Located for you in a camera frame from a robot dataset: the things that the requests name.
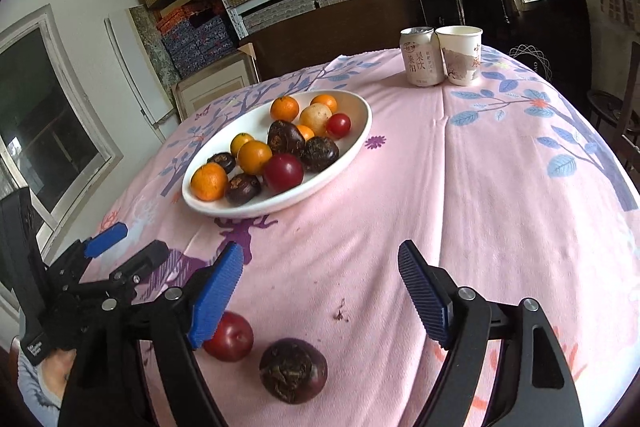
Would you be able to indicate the mottled grey panel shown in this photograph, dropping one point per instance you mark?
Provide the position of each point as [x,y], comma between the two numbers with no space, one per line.
[155,47]

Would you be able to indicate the pink drink can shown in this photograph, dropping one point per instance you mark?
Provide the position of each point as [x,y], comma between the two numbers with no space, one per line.
[421,57]

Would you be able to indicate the red plum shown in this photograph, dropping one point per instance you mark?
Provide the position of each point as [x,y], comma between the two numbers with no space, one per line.
[283,172]
[229,336]

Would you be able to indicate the stack of red-orange boxes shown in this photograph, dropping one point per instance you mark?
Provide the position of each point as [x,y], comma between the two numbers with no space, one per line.
[180,14]

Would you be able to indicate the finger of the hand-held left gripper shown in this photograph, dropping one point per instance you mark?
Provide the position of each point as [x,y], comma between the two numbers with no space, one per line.
[145,262]
[105,239]

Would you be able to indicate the white framed window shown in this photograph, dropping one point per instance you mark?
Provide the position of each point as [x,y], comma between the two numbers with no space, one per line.
[45,132]

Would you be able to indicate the white oval plate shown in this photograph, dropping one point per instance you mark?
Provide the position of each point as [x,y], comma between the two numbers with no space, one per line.
[330,177]

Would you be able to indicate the red cherry tomato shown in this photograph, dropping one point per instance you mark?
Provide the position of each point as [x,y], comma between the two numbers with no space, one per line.
[338,126]

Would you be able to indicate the medium orange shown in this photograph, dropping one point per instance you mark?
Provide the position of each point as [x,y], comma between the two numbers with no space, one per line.
[325,101]

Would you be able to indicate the pink deer print tablecloth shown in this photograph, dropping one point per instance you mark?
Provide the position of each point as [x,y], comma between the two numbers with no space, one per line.
[450,207]

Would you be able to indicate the dark brown water chestnut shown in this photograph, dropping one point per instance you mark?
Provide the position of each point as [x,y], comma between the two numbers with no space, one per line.
[320,153]
[285,137]
[242,188]
[293,371]
[221,161]

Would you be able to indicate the pale yellow round fruit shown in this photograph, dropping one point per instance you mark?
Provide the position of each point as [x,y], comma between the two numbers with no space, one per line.
[316,119]

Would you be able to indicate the wooden framed panel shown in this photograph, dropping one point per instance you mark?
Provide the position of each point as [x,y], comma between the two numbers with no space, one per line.
[215,87]

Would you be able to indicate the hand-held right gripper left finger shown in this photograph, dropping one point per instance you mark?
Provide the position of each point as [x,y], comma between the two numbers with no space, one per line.
[217,297]

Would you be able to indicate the large orange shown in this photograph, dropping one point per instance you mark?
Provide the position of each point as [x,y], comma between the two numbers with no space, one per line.
[285,108]

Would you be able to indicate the small orange mandarin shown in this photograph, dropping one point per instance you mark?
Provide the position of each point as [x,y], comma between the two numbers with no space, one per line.
[306,132]
[241,141]

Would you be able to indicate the yellow-orange mandarin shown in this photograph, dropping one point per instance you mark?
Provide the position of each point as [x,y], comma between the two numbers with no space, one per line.
[254,157]

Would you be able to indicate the glossy black cabinet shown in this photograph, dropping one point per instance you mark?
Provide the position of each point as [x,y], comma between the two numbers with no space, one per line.
[500,12]

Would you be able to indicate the white door panel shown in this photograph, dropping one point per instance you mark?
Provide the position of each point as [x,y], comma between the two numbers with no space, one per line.
[135,72]

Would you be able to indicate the person's left hand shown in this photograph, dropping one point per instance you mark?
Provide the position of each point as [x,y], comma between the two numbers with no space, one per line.
[57,362]

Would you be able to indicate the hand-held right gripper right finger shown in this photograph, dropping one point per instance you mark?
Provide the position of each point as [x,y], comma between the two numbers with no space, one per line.
[425,297]

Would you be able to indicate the stack of blue patterned boxes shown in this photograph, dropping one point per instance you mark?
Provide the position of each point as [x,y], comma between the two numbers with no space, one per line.
[200,42]

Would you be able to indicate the dark wooden chair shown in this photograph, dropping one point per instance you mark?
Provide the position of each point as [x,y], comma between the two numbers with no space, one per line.
[615,107]

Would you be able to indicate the white paper cup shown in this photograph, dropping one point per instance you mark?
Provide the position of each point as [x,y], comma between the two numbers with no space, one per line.
[461,55]

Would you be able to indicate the dark brown wooden cabinet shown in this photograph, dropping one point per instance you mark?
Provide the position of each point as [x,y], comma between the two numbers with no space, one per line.
[325,32]

